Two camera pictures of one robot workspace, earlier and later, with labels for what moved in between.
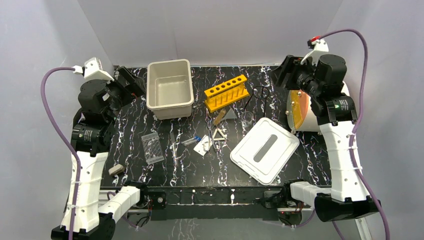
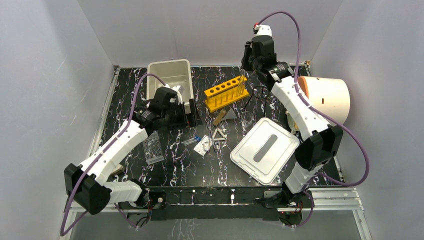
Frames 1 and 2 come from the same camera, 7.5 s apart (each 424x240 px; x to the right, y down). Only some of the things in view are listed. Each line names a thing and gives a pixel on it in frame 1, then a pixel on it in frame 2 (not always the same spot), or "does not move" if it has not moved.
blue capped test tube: (191, 140) does not move
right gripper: (288, 68) -> (247, 51)
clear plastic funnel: (230, 114) does not move
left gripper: (125, 85) -> (184, 115)
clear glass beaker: (247, 117) does not move
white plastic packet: (203, 145) does not move
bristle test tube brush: (218, 118) does not move
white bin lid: (265, 151) does not move
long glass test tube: (174, 146) -> (241, 87)
